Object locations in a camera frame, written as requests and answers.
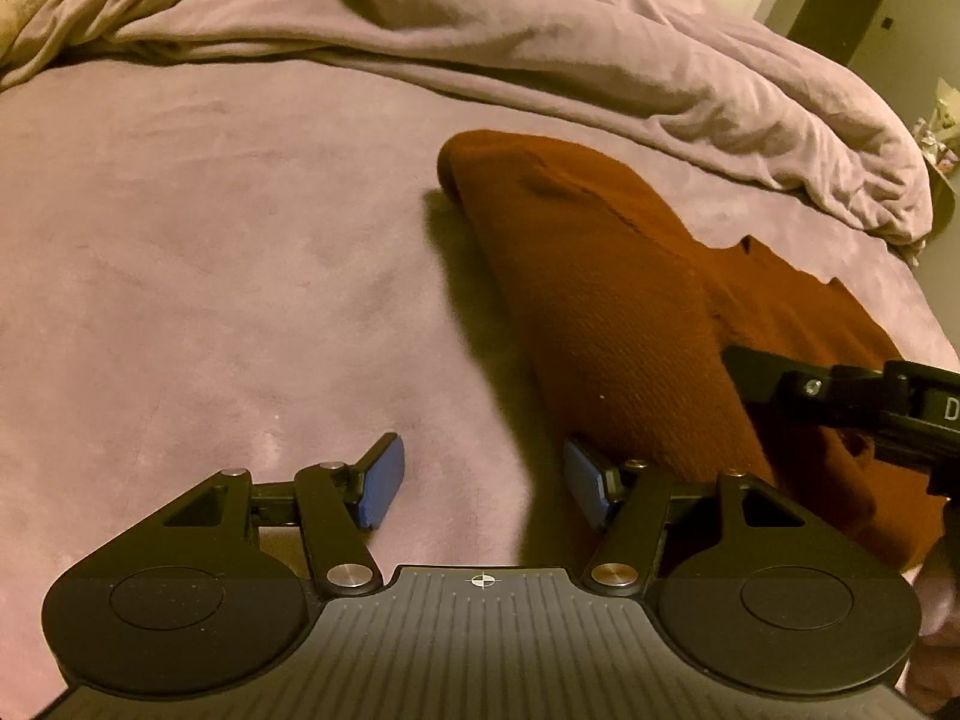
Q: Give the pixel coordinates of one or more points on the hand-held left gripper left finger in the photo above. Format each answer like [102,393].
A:
[379,484]

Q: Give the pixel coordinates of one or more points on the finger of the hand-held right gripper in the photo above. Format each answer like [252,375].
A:
[795,390]

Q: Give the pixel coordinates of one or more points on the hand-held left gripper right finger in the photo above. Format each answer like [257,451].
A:
[585,484]

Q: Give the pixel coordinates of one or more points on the brown button cardigan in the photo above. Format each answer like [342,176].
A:
[615,300]

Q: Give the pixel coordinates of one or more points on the person's right hand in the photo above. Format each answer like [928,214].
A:
[939,600]

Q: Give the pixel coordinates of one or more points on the pale table ornament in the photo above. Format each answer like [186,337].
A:
[941,124]

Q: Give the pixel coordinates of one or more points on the lavender bed sheet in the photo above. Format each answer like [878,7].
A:
[187,240]

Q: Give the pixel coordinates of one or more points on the lavender crumpled duvet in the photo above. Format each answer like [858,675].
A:
[487,30]

